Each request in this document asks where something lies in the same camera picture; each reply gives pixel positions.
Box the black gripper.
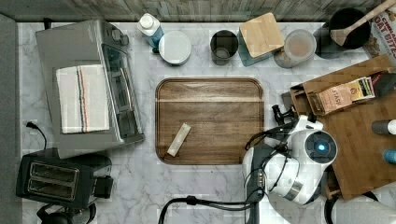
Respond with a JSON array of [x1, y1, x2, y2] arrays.
[[272, 105, 298, 125]]

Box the bamboo drawer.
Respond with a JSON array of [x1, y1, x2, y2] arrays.
[[281, 84, 312, 116]]

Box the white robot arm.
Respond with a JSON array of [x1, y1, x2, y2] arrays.
[[243, 105, 338, 205]]

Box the brown stash tea packets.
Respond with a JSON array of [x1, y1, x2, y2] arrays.
[[318, 84, 352, 114]]

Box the clear plastic snack jar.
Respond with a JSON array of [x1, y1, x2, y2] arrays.
[[274, 29, 317, 68]]

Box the yellow green tea packets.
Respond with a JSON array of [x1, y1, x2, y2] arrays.
[[346, 77, 375, 102]]

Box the teal canister bamboo lid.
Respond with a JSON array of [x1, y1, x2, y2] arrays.
[[237, 13, 284, 66]]

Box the walnut serving tray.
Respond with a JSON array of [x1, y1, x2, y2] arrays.
[[155, 77, 264, 165]]

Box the wooden spatula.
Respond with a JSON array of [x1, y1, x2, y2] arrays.
[[331, 0, 396, 46]]

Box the dark grey metal cup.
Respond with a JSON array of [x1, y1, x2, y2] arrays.
[[210, 30, 239, 65]]

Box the black can white lid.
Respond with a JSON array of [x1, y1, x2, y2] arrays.
[[372, 119, 396, 135]]

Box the black tea packets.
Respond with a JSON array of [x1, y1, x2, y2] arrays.
[[372, 72, 396, 97]]

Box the blue bottle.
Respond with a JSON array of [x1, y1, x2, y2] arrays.
[[383, 149, 396, 164]]

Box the oat bites cereal box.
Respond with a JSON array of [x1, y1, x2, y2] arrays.
[[363, 6, 396, 66]]

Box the white round lidded container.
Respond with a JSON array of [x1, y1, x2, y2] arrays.
[[159, 31, 191, 65]]

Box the striped white dish towel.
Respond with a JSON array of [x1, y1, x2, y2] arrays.
[[56, 64, 109, 133]]

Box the silver toaster oven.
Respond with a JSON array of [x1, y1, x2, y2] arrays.
[[35, 20, 145, 159]]

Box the black slot toaster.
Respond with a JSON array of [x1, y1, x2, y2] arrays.
[[16, 148, 113, 209]]

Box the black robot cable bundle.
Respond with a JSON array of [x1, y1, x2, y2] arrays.
[[157, 195, 265, 224]]

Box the black power cable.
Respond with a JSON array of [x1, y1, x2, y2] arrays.
[[25, 120, 49, 151]]

